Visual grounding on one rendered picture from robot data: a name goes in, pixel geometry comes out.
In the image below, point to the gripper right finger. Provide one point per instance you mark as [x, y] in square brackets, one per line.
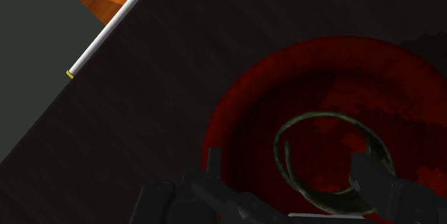
[384, 188]

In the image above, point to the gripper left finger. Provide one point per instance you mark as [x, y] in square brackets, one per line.
[209, 195]

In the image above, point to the red plate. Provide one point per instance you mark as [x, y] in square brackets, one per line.
[314, 87]

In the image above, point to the white stick with yellow tip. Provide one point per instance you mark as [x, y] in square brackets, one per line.
[111, 24]

